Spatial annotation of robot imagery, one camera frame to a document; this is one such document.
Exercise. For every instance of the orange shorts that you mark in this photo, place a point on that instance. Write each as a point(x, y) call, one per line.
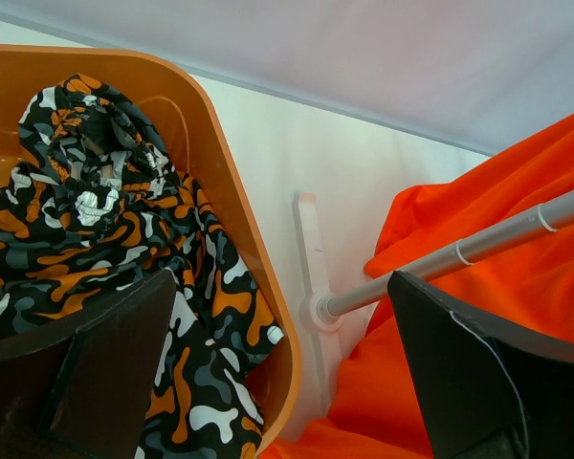
point(374, 412)

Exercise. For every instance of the orange plastic bin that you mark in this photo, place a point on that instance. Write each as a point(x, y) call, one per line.
point(182, 111)

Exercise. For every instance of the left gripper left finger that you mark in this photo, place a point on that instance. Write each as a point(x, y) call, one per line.
point(79, 387)

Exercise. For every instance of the silver clothes rack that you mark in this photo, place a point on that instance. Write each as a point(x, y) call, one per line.
point(323, 312)

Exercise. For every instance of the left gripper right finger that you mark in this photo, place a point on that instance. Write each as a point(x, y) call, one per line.
point(486, 386)

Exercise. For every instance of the camouflage patterned shorts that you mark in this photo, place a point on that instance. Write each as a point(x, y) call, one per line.
point(99, 206)

